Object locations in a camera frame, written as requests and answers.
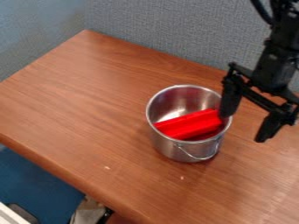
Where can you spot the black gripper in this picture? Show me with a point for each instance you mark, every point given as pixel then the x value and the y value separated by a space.
pixel 264 86

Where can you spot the red plastic block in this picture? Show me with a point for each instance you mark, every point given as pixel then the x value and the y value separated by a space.
pixel 200 124

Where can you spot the stainless steel pot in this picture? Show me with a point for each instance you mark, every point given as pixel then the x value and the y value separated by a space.
pixel 177 101

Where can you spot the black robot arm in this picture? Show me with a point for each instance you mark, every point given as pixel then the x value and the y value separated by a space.
pixel 281 18

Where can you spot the white and black floor object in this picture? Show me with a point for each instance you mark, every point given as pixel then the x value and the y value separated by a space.
pixel 12 214

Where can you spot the grey table leg bracket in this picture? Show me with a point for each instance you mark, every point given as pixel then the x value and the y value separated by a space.
pixel 90 212

